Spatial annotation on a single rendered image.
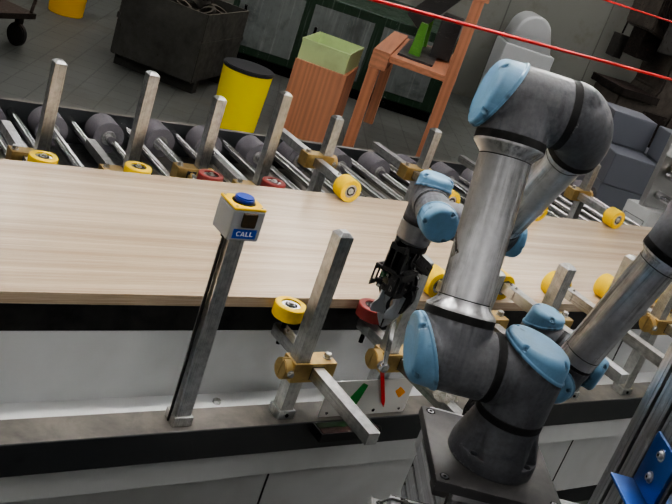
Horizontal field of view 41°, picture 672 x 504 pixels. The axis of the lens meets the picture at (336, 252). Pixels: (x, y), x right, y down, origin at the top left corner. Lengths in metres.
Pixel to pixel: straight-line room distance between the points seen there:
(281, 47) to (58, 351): 7.15
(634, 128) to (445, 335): 5.51
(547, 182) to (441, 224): 0.24
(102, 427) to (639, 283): 1.08
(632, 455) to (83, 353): 1.18
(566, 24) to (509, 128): 10.21
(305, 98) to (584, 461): 4.22
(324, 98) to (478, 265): 5.60
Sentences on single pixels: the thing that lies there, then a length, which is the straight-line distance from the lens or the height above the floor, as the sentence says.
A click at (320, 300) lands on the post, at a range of 1.96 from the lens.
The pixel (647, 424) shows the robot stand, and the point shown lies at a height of 1.26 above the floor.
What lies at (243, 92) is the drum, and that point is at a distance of 6.06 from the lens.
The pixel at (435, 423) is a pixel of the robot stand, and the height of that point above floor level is 1.04.
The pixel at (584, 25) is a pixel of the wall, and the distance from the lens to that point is 11.69.
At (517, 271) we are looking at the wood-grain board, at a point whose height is 0.90.
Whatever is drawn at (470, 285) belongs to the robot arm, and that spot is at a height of 1.33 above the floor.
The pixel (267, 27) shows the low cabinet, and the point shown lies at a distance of 8.96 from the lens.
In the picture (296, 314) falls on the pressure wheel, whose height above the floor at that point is 0.90.
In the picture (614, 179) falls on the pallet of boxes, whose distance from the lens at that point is 6.54.
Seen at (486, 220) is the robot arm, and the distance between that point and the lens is 1.44.
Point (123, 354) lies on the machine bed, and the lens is 2.11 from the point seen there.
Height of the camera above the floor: 1.81
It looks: 21 degrees down
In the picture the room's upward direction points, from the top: 19 degrees clockwise
